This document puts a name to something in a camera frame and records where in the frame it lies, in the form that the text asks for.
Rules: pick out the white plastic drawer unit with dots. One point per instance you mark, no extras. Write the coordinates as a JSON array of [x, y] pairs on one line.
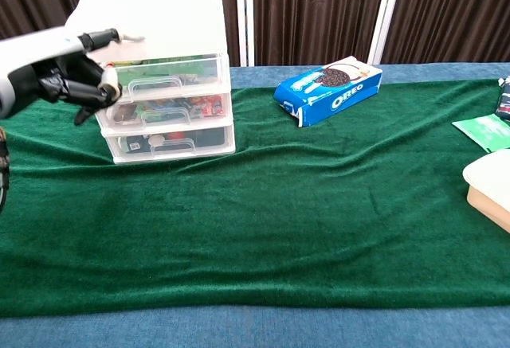
[[159, 13]]

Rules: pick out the clear drawer with dark items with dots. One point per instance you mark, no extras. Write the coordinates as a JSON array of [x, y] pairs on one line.
[[211, 139]]

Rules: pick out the green velvet cloth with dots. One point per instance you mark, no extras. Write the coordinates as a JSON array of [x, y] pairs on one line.
[[255, 212]]

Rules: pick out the clear drawer with colourful snacks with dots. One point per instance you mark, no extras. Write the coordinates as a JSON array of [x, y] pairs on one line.
[[167, 111]]

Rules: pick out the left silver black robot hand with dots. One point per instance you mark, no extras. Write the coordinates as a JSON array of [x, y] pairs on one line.
[[36, 65]]

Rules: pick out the cream lidded plastic box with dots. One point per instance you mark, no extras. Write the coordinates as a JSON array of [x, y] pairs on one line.
[[492, 178]]

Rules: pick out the green packets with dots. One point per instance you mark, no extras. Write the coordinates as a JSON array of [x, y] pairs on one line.
[[167, 70]]

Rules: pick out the navy red patterned snack packet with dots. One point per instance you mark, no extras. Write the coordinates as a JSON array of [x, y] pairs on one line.
[[505, 101]]

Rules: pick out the blue Oreo cookie box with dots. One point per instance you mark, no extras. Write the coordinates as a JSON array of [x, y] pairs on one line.
[[350, 97]]

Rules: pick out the blue table cover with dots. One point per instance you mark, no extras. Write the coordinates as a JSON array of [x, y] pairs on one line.
[[255, 330]]

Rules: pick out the brown curtain folding screen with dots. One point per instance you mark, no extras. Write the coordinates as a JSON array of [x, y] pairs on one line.
[[315, 9]]

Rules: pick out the green sachet packet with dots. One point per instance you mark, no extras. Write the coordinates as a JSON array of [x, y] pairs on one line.
[[484, 131]]

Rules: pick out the clear drawer with green sachets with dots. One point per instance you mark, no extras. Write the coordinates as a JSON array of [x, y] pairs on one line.
[[207, 73]]

